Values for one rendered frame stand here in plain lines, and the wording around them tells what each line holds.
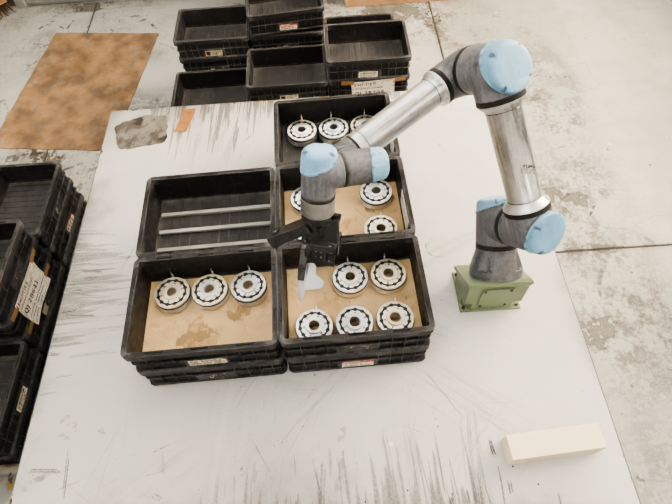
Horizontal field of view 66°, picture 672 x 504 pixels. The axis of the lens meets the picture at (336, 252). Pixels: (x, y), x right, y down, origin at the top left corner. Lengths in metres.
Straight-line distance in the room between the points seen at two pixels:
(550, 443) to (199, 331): 0.97
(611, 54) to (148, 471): 3.45
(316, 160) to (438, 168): 0.97
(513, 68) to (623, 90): 2.43
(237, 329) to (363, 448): 0.47
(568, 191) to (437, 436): 1.80
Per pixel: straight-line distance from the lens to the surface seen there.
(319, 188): 1.07
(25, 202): 2.70
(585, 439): 1.53
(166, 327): 1.54
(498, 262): 1.51
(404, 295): 1.49
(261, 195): 1.72
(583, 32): 4.03
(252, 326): 1.47
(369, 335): 1.32
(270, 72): 2.90
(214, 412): 1.55
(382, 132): 1.26
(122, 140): 2.23
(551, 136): 3.21
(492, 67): 1.23
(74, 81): 3.88
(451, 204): 1.85
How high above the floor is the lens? 2.14
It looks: 57 degrees down
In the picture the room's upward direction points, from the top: 4 degrees counter-clockwise
